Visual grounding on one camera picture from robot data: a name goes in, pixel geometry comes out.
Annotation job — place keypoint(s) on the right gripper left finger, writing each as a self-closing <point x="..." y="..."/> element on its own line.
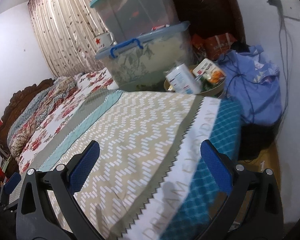
<point x="36" y="218"/>

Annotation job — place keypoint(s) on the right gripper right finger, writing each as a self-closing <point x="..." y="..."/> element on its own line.
<point x="252" y="208"/>

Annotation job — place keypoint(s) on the white enamel star mug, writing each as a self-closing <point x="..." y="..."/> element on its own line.
<point x="104" y="40"/>

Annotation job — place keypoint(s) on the folded patchwork floral quilt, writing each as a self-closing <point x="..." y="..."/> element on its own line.
<point x="43" y="104"/>

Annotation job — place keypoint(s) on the floral bed sheet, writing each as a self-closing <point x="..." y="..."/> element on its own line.
<point x="86" y="85"/>

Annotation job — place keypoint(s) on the upper clear storage bin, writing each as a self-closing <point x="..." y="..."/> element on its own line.
<point x="127" y="19"/>

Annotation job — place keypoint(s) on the lower clear storage bin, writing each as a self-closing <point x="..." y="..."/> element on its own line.
<point x="141" y="62"/>

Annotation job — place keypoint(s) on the clear storage bin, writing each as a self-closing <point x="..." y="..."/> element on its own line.
<point x="141" y="62"/>
<point x="127" y="19"/>

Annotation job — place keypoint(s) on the carved wooden headboard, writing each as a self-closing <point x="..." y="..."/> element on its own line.
<point x="18" y="103"/>

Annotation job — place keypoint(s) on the blue cloth bundle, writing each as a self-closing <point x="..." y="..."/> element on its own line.
<point x="253" y="80"/>

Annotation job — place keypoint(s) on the beige leaf pattern curtain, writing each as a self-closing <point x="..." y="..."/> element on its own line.
<point x="66" y="31"/>

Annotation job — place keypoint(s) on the white sponge pack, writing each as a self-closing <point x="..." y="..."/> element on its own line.
<point x="182" y="80"/>

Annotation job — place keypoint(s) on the red snack bag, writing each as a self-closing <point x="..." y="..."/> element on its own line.
<point x="211" y="47"/>

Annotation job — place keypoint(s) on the chevron patterned bed quilt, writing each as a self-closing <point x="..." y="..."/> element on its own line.
<point x="150" y="181"/>

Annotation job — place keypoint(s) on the white snack wrapper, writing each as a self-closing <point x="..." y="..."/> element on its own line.
<point x="209" y="71"/>

